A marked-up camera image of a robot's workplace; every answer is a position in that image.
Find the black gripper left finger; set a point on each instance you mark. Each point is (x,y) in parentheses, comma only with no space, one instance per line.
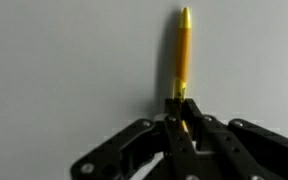
(124,154)

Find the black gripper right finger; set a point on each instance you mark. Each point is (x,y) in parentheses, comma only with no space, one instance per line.
(249,151)

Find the yellow pen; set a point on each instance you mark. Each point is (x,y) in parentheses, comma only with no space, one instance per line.
(182,54)

